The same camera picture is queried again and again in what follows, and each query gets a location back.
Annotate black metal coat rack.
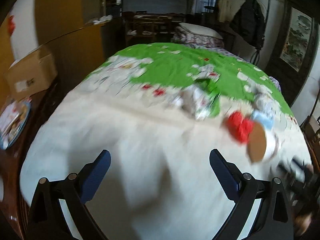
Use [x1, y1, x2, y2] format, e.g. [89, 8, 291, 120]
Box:
[199, 0, 273, 66]

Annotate dark wooden desk and chair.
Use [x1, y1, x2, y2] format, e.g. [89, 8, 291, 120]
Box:
[123, 11, 184, 47]

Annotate red mesh net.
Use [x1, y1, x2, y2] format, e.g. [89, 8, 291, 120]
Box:
[226, 111, 254, 144]

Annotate tall wooden glass cabinet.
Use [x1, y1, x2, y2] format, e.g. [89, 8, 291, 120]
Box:
[35, 0, 104, 82]

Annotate blue plate of snacks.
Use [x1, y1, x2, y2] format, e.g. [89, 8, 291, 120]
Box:
[1, 98, 31, 150]

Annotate dark framed landscape painting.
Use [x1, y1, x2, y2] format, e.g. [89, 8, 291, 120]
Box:
[266, 0, 319, 106]

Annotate black hanging jacket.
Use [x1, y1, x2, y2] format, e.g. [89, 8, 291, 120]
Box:
[229, 0, 265, 49]

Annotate red hanging ornament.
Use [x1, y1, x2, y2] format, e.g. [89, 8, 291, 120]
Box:
[8, 15, 16, 36]

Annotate white pillow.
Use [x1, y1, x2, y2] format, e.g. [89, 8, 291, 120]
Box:
[180, 23, 223, 40]

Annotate round cup with brown lid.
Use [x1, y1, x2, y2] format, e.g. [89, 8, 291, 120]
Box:
[247, 122, 279, 163]

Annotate white plastic bag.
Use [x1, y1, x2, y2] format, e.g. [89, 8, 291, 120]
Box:
[253, 92, 280, 118]

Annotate person's right hand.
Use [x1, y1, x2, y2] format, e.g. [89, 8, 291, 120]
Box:
[293, 213, 313, 236]

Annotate green and white snack bag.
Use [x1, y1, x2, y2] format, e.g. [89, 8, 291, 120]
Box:
[181, 78, 221, 121]

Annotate white and green cartoon duvet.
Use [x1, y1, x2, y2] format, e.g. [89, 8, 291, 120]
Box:
[20, 43, 311, 239]

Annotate dark wooden sideboard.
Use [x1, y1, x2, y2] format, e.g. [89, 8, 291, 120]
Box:
[1, 83, 63, 239]

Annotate brown cardboard box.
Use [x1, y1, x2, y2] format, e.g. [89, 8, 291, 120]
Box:
[4, 45, 57, 100]

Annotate wooden armchair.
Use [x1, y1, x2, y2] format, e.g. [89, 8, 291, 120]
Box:
[302, 116, 319, 163]

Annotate white hanging garment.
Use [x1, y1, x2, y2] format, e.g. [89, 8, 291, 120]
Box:
[218, 0, 233, 23]

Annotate light blue packet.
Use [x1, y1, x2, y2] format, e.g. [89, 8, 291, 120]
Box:
[251, 110, 274, 130]

